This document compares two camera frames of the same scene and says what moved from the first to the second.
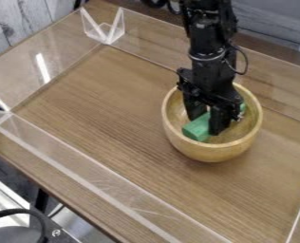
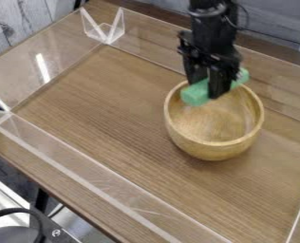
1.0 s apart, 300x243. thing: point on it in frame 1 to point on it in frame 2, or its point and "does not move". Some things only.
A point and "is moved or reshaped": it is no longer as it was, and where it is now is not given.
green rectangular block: (197, 128) is moved or reshaped
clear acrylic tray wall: (77, 96) does not move
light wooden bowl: (218, 147) does not move
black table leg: (40, 200) does not move
